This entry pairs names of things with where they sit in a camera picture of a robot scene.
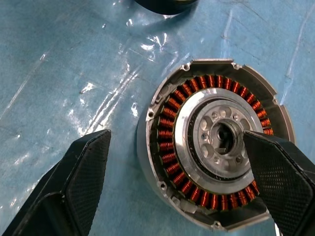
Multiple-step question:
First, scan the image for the black round object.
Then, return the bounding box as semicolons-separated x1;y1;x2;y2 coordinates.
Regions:
134;0;199;16

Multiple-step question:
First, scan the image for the small metal bowl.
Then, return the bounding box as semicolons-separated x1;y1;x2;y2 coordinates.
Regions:
136;58;296;232

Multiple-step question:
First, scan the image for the blue plastic table sheet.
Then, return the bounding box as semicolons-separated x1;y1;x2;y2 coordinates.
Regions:
0;0;315;236

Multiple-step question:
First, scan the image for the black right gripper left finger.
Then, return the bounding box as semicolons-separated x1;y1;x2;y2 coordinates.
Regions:
2;129;112;236

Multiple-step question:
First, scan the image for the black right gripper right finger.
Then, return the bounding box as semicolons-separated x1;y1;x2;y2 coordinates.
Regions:
242;129;315;236

